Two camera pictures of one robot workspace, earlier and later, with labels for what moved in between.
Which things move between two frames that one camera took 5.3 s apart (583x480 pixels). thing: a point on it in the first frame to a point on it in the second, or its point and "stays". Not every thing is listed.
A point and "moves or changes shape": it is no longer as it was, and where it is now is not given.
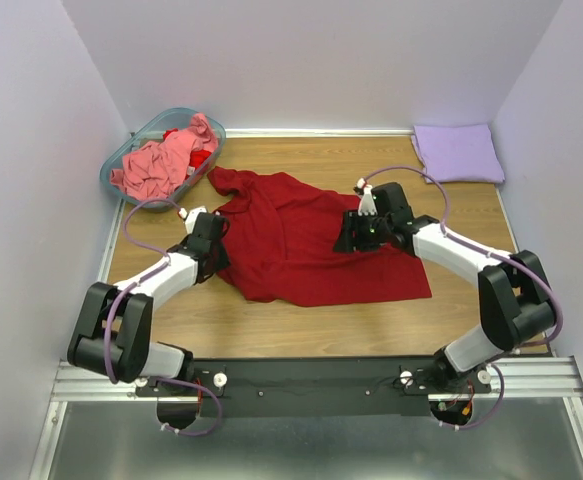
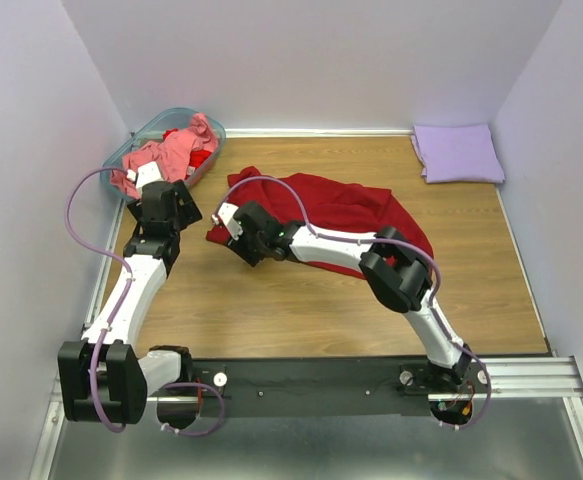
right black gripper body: [369, 232] to [250, 250]
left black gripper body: [222, 259] to [187, 211]
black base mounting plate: [315, 387] stays
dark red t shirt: [282, 244] moves or changes shape
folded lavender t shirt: [465, 153] stays
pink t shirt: [154, 170] stays
